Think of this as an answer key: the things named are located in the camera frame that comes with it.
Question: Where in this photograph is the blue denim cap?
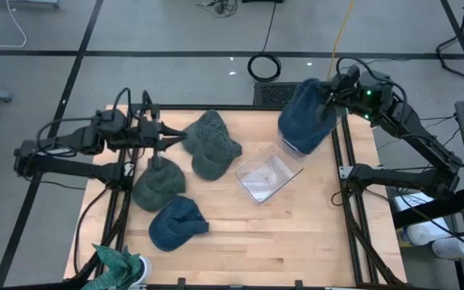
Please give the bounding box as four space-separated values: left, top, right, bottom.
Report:
277 78 340 156
147 196 210 253

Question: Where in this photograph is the tall clear plastic container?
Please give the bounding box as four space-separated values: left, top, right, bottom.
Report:
275 112 342 163

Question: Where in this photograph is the white cable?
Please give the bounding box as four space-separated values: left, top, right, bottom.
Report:
0 0 28 49

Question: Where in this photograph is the yellow hanging cable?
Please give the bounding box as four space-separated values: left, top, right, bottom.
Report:
327 0 356 81

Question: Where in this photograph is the white plant pot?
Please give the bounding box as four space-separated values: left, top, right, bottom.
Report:
129 255 154 289

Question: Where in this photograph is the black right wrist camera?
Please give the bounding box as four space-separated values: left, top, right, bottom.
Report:
344 64 362 88

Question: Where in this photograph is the clear square plastic bin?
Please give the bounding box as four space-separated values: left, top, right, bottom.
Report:
234 151 305 205

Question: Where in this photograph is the green leafy plant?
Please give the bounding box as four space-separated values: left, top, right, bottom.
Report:
81 243 144 290

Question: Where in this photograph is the black coiled cable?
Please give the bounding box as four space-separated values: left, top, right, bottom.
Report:
246 0 283 83

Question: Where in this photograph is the black cable tangle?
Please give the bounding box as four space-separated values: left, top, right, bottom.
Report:
197 0 239 19

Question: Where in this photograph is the black floor vent grille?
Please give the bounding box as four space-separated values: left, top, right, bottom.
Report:
253 81 304 107

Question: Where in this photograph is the green washed cap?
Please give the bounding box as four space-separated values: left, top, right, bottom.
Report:
191 130 244 182
130 155 187 213
181 109 230 156

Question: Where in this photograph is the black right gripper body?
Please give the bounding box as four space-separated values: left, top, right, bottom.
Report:
329 77 365 110

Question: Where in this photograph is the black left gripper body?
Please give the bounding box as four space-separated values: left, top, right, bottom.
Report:
136 118 164 153

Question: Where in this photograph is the black table frame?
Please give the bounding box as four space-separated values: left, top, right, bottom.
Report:
69 102 408 290

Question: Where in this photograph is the white paper towel roll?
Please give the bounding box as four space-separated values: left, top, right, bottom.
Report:
431 237 464 261
406 219 454 247

